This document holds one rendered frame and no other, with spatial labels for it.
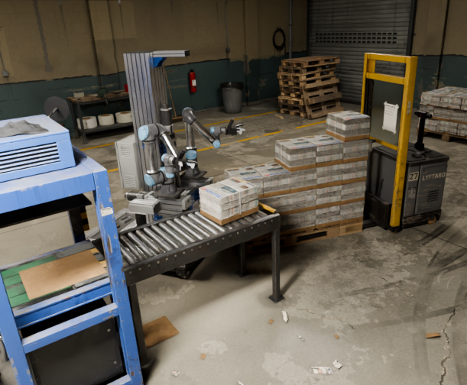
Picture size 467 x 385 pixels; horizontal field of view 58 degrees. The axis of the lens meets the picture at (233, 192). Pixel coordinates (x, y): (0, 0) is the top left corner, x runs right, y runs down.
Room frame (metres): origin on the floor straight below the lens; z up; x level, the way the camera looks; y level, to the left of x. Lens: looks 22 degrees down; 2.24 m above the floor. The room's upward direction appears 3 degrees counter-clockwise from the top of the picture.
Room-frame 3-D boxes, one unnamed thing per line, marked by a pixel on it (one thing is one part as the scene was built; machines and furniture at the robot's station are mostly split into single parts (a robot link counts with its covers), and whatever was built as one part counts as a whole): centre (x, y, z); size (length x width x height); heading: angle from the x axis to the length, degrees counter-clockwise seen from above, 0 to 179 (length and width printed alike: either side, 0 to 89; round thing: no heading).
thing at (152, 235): (2.74, 0.57, 0.77); 0.47 x 0.05 x 0.05; 33
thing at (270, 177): (4.10, -0.53, 0.42); 1.17 x 0.39 x 0.83; 106
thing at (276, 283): (3.03, -0.33, 0.34); 0.06 x 0.06 x 0.68; 33
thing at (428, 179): (4.52, -2.00, 0.40); 0.69 x 0.55 x 0.80; 16
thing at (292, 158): (4.13, -0.65, 0.95); 0.38 x 0.29 x 0.23; 17
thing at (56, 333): (2.33, 1.20, 0.38); 0.94 x 0.69 x 0.63; 33
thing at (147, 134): (3.52, 0.69, 1.19); 0.15 x 0.12 x 0.55; 132
